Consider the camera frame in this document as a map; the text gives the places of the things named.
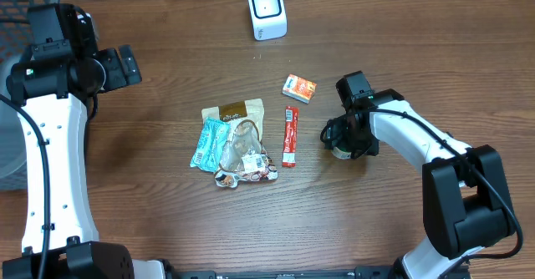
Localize red snack stick packet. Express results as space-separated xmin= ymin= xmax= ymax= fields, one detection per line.
xmin=282 ymin=106 xmax=299 ymax=168

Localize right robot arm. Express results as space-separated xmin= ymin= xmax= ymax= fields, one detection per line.
xmin=320 ymin=71 xmax=523 ymax=279

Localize white barcode scanner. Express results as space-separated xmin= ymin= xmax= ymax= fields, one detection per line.
xmin=247 ymin=0 xmax=288 ymax=41

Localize brown snack pouch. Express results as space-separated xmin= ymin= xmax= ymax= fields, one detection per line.
xmin=201 ymin=99 xmax=278 ymax=188

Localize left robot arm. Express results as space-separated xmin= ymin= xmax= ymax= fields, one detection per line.
xmin=2 ymin=3 xmax=171 ymax=278

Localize green lid jar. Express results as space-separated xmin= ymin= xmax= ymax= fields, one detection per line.
xmin=331 ymin=147 xmax=351 ymax=160

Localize grey plastic mesh basket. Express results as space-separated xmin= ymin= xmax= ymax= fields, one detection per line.
xmin=0 ymin=0 xmax=62 ymax=192

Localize orange Kleenex tissue box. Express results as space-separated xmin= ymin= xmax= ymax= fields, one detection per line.
xmin=282 ymin=74 xmax=317 ymax=104

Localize teal Kleenex tissue pack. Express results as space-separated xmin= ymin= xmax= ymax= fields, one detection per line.
xmin=190 ymin=117 xmax=230 ymax=173

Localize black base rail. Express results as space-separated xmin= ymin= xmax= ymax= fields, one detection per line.
xmin=172 ymin=266 xmax=403 ymax=279

